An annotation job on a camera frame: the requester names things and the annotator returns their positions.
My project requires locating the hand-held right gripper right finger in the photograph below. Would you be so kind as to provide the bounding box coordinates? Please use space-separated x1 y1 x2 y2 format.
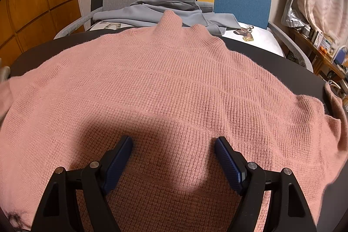
214 136 317 232

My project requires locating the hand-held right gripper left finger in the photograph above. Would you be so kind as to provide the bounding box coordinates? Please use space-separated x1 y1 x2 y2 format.
31 135 134 232

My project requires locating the pink knit sweater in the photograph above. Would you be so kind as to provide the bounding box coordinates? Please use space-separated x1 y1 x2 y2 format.
0 10 348 232

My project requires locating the white deer print cushion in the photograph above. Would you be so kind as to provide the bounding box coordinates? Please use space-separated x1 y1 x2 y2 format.
88 20 286 57

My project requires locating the wooden desk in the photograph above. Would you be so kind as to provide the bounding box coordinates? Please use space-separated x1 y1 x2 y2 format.
294 28 348 80

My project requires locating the folded white fleece garment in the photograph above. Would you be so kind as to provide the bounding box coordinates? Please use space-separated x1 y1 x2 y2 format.
0 58 12 80

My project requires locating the grey-blue garment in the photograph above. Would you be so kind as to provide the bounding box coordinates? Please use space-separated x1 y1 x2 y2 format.
92 0 241 37

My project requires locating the blue white bag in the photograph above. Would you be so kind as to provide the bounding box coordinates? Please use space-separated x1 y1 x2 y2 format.
333 47 348 66

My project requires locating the white framed box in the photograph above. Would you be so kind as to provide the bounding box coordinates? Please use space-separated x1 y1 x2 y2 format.
313 32 333 54

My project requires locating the silver foil bag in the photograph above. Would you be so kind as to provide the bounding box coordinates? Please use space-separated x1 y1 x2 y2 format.
281 0 309 28

